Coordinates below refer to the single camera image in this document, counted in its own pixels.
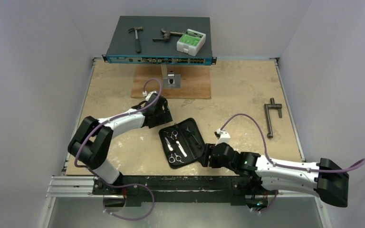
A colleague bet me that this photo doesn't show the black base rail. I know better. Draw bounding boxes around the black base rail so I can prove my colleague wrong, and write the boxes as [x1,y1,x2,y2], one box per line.
[92,175,275,208]

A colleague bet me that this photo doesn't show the silver scissors in case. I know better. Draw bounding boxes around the silver scissors in case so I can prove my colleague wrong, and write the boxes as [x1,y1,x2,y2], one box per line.
[171,130,187,158]

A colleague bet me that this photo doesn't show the network switch rack unit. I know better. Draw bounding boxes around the network switch rack unit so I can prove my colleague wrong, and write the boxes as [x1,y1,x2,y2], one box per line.
[102,16,217,66]

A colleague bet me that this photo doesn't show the rusty metal clamp tool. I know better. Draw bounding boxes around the rusty metal clamp tool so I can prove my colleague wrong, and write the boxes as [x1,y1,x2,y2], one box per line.
[152,28,184,42]

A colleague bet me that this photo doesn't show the silver thinning scissors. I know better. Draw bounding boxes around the silver thinning scissors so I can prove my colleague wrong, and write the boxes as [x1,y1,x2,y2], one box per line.
[164,131,184,163]

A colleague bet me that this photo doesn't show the metal stand bracket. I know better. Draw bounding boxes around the metal stand bracket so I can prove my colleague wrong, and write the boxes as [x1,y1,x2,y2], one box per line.
[161,65,181,89]

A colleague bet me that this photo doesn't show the claw hammer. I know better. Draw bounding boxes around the claw hammer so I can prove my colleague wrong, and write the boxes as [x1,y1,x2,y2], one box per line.
[128,26,143,54]

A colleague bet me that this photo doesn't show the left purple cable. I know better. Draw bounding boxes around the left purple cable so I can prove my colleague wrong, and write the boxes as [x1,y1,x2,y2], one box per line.
[73,78,163,177]

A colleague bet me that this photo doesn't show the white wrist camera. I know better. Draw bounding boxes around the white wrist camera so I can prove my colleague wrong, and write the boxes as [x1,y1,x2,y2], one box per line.
[143,90,158,103]
[214,129,231,145]

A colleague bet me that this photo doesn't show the wooden board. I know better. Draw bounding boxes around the wooden board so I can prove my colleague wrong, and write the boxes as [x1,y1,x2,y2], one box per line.
[131,65,211,99]

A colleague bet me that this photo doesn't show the dark metal clamp bar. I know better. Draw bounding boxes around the dark metal clamp bar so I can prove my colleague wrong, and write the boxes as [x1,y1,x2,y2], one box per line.
[264,97,283,139]

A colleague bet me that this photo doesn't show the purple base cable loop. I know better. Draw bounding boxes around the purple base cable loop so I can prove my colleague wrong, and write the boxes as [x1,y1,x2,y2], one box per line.
[103,183,155,221]

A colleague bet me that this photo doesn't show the white green plastic box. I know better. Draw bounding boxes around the white green plastic box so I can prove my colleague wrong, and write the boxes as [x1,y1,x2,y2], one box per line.
[176,29,206,56]

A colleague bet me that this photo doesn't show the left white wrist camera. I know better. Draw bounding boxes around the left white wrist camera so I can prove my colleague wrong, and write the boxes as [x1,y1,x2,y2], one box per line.
[143,90,158,103]

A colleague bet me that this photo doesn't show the black hair clip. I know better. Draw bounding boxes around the black hair clip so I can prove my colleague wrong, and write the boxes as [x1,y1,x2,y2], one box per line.
[185,126,202,149]

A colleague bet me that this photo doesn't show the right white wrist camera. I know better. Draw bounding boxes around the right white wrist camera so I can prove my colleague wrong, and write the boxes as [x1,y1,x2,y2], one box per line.
[214,129,231,145]

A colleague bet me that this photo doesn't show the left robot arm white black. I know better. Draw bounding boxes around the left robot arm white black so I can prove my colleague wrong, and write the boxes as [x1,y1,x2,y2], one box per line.
[67,93,173,194]

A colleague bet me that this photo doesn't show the black zippered tool case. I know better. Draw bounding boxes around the black zippered tool case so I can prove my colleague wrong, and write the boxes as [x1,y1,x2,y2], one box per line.
[158,118,205,169]

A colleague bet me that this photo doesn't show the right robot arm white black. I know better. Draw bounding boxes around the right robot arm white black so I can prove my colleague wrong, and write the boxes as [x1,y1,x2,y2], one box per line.
[205,143,349,208]

